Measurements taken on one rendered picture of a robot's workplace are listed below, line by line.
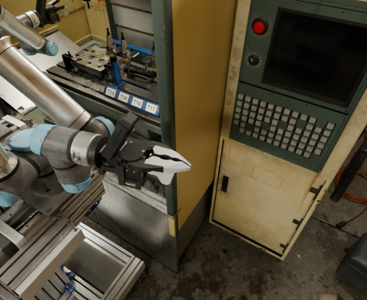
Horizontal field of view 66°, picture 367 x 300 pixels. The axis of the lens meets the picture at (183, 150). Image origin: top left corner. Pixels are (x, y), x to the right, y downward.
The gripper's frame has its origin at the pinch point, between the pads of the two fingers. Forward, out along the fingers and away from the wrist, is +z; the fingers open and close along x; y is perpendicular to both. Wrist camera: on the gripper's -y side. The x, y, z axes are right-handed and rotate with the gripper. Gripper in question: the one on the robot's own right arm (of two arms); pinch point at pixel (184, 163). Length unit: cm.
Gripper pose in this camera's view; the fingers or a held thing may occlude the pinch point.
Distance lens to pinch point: 57.5
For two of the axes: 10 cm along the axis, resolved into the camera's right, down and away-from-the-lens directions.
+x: -2.8, 5.9, -7.6
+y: -0.4, 7.8, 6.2
